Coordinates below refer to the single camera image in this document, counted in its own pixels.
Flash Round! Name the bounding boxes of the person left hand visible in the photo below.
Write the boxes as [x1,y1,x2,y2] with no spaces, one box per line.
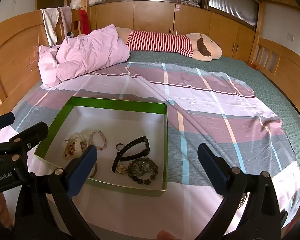
[0,192,14,228]

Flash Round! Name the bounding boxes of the person right hand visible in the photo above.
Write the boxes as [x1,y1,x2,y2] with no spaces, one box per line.
[157,230,180,240]

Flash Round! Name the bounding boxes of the striped plush doll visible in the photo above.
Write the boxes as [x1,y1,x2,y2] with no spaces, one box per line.
[116,27,222,62]

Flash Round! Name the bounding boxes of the white towel on headboard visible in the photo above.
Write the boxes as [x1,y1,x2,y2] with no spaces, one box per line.
[41,7,72,46]

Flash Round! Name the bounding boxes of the wooden wall cabinets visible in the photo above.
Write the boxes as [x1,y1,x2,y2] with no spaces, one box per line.
[90,1,255,61]

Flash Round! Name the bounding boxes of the wooden headboard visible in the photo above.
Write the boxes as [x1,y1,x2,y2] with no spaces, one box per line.
[0,10,49,115]

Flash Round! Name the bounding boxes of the brown bead bracelet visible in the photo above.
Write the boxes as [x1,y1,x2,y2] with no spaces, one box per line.
[127,156,159,185]

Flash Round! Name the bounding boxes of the green mattress cover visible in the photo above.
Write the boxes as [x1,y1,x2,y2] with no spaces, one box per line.
[128,51,300,168]

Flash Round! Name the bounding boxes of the red bead bracelet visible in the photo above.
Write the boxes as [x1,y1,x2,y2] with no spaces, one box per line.
[63,132,90,161]

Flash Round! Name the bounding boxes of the plaid bed sheet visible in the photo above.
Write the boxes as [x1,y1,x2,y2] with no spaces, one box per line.
[0,59,300,239]

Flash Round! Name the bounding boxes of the green cardboard box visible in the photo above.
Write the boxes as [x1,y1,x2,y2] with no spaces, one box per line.
[35,97,168,197]

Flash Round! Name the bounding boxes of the pink quilt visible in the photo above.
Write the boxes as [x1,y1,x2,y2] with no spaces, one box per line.
[38,24,130,88]

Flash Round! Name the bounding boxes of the black sunglasses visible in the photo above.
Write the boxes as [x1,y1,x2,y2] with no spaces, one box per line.
[111,136,150,173]

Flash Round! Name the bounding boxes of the red garment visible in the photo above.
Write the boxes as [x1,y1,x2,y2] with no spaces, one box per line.
[78,9,91,35]

